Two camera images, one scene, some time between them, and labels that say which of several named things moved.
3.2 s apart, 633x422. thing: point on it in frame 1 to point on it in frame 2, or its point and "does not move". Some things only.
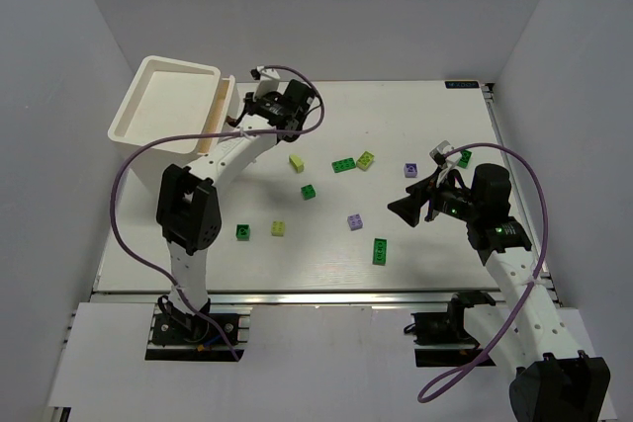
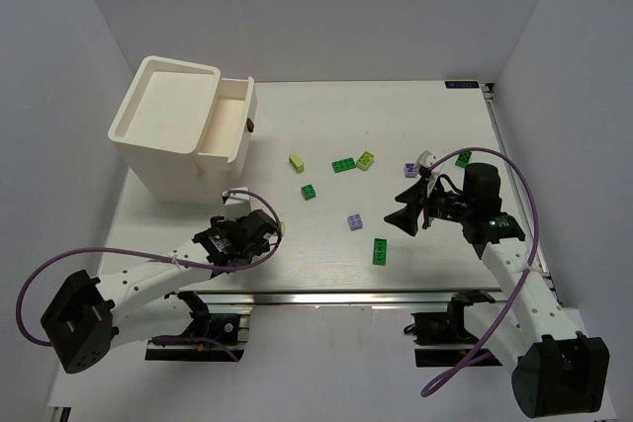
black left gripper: (251, 107) to (264, 228)
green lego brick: (465, 158) does not move
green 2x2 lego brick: (308, 192) does not move
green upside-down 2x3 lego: (379, 252) does not move
